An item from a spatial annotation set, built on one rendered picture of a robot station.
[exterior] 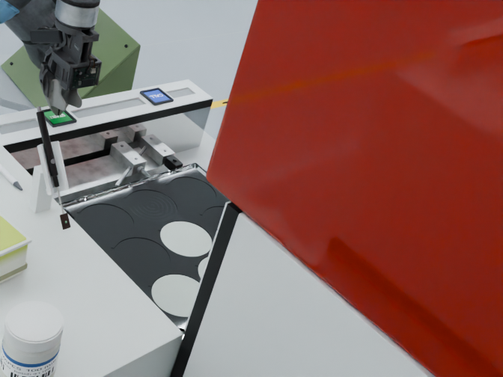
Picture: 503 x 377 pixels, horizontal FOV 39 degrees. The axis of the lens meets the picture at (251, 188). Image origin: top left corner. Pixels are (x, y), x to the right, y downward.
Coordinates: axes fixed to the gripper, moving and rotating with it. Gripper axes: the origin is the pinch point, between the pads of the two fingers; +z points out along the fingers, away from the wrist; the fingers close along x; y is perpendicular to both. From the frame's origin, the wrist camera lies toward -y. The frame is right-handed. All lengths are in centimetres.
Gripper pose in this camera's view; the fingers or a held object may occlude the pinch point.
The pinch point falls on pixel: (56, 107)
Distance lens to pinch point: 147.8
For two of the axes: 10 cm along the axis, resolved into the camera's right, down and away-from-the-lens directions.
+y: 6.8, 5.6, -4.7
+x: 6.8, -2.5, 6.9
